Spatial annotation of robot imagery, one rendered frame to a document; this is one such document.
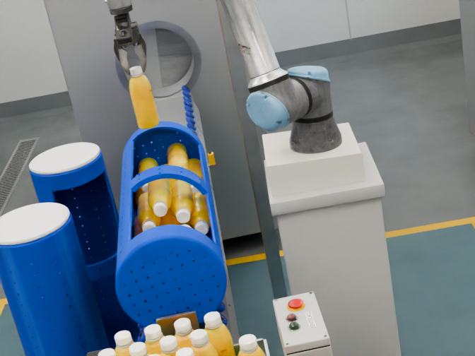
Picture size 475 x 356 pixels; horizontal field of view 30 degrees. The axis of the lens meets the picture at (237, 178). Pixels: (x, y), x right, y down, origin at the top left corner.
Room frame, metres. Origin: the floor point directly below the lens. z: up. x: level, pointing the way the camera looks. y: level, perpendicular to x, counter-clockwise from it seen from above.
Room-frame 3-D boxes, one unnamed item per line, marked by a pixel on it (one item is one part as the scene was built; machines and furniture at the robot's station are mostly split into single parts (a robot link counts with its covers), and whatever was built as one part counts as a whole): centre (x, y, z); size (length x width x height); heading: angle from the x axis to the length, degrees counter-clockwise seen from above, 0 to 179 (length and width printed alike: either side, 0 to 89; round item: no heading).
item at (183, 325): (1.79, 0.19, 1.09); 0.04 x 0.04 x 0.02
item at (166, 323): (1.91, 0.22, 0.99); 0.10 x 0.02 x 0.12; 91
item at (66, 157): (3.22, 0.64, 1.03); 0.28 x 0.28 x 0.01
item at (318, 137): (2.37, -0.24, 1.29); 0.15 x 0.15 x 0.10
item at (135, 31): (2.76, 0.25, 1.59); 0.09 x 0.08 x 0.12; 1
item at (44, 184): (3.22, 0.64, 0.59); 0.28 x 0.28 x 0.88
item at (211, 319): (1.79, 0.12, 1.09); 0.04 x 0.04 x 0.02
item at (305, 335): (1.71, -0.08, 1.05); 0.20 x 0.10 x 0.10; 1
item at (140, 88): (2.73, 0.25, 1.36); 0.07 x 0.07 x 0.19
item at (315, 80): (2.37, -0.24, 1.40); 0.13 x 0.12 x 0.14; 132
